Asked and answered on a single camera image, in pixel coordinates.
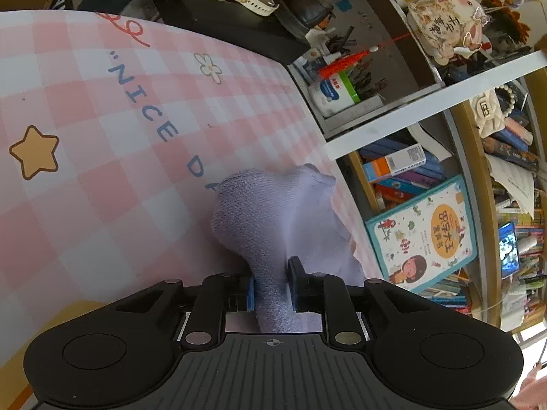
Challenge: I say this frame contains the row of colourful thin books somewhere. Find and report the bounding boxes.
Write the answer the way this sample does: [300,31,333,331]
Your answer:
[421,265,475,314]

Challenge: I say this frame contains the children's picture book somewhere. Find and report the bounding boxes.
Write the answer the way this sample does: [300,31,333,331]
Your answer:
[364,174,478,295]

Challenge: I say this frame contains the cartoon cow ornament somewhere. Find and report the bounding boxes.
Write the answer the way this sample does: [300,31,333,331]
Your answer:
[406,0,490,65]

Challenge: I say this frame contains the cream handbag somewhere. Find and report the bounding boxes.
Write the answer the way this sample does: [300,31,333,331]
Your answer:
[469,90,509,137]

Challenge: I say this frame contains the black box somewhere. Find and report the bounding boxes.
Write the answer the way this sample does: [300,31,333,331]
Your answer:
[149,0,312,63]

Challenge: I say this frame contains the row of blue books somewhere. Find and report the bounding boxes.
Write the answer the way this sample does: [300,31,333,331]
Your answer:
[359,137,449,212]

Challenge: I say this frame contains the white canister pen holder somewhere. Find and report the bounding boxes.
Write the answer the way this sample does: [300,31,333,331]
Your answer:
[308,70,362,118]

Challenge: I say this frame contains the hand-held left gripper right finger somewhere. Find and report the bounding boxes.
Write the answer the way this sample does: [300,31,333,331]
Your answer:
[287,257,432,349]

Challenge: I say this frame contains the white and wooden bookshelf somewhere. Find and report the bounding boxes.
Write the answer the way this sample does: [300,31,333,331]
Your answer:
[291,0,547,351]

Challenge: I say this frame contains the pink checked cartoon table mat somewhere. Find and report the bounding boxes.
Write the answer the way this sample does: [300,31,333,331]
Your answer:
[0,9,383,372]

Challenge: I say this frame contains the pink and purple sweater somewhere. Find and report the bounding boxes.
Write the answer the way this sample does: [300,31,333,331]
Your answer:
[211,164,364,334]

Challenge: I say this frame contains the row of shelf books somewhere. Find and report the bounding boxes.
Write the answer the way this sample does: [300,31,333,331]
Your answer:
[483,81,547,329]

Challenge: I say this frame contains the red tassel charm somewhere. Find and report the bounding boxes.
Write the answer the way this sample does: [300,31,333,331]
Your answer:
[320,30,413,78]

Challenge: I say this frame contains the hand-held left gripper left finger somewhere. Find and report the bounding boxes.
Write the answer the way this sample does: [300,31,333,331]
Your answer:
[115,272,257,351]

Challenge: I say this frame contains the white and orange toothpaste box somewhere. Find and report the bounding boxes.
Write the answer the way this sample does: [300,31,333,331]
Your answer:
[372,144,427,180]

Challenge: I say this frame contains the bundle of pens and pencils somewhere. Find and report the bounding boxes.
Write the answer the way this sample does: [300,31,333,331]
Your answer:
[342,64,387,95]

